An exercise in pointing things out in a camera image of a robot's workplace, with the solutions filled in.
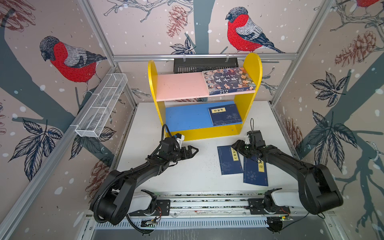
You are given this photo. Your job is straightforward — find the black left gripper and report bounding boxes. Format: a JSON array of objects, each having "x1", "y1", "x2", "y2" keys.
[{"x1": 167, "y1": 145, "x2": 199, "y2": 163}]

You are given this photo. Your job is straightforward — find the navy book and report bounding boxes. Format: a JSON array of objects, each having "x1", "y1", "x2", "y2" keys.
[
  {"x1": 209, "y1": 104, "x2": 243, "y2": 127},
  {"x1": 217, "y1": 146, "x2": 243, "y2": 175},
  {"x1": 243, "y1": 158, "x2": 269, "y2": 187}
]

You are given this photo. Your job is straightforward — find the colourful portrait cover book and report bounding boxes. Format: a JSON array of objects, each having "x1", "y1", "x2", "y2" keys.
[{"x1": 202, "y1": 68, "x2": 256, "y2": 96}]

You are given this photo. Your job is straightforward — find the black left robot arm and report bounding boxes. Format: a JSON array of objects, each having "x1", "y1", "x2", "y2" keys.
[{"x1": 90, "y1": 137, "x2": 199, "y2": 225}]

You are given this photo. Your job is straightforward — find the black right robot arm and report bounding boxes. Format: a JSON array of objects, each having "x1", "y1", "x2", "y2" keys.
[{"x1": 232, "y1": 131, "x2": 344, "y2": 215}]

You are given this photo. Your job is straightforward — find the yellow wooden bookshelf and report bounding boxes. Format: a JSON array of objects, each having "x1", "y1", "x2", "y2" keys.
[{"x1": 148, "y1": 53, "x2": 263, "y2": 141}]

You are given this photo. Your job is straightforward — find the black mesh tray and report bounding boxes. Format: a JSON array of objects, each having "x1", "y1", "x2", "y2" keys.
[{"x1": 174, "y1": 58, "x2": 239, "y2": 74}]

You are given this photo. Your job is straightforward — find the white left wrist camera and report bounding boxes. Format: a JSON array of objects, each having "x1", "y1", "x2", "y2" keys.
[{"x1": 174, "y1": 133, "x2": 185, "y2": 148}]

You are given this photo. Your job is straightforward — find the black corrugated cable hose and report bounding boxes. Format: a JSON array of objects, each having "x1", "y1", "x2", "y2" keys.
[{"x1": 92, "y1": 123, "x2": 178, "y2": 224}]

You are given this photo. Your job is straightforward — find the aluminium rail base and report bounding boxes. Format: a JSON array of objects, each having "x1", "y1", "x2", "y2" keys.
[{"x1": 80, "y1": 190, "x2": 334, "y2": 232}]

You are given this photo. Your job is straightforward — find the aluminium horizontal frame bar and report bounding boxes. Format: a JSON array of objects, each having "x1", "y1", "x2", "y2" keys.
[{"x1": 113, "y1": 53, "x2": 298, "y2": 63}]

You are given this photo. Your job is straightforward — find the white wire mesh basket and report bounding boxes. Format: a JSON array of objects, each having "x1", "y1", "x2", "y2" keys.
[{"x1": 75, "y1": 73, "x2": 128, "y2": 138}]

